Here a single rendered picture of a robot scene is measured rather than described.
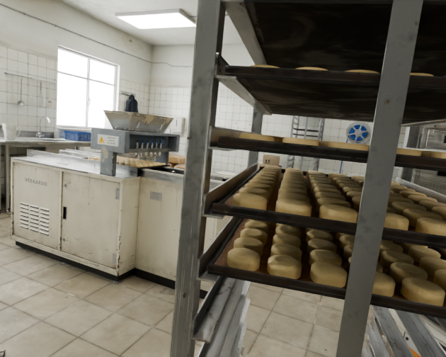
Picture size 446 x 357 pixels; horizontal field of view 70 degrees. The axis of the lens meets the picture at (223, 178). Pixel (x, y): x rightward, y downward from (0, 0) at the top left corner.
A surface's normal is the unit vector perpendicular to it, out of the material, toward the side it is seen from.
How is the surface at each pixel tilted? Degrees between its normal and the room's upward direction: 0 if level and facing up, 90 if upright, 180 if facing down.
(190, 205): 90
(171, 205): 90
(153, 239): 90
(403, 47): 90
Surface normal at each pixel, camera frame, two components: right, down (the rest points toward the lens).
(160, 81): -0.40, 0.09
